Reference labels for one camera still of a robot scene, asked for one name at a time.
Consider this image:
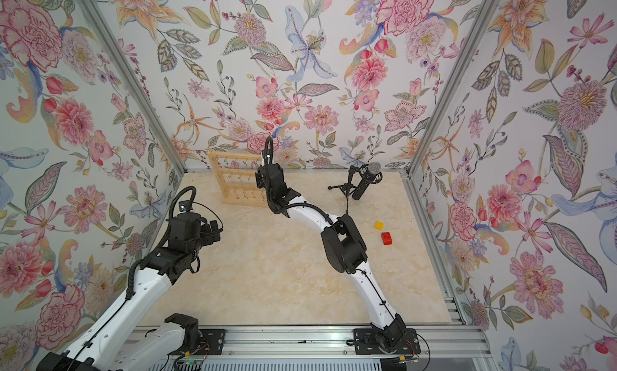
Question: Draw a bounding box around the wooden jewelry display stand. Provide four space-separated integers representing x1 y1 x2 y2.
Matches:
207 150 268 208

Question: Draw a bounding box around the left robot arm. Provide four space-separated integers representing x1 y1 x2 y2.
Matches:
37 212 223 370

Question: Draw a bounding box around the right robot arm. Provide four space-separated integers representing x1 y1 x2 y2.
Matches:
255 163 407 353

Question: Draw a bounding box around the black microphone on tripod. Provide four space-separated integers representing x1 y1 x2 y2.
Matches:
328 162 383 213

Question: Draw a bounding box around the red toy brick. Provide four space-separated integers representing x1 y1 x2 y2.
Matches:
381 232 393 246

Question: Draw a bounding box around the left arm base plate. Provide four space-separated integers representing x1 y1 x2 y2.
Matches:
171 329 227 357

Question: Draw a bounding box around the aluminium mounting rail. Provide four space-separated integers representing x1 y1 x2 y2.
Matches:
76 324 493 361

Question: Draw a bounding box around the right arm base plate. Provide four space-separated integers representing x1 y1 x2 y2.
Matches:
346 329 422 356

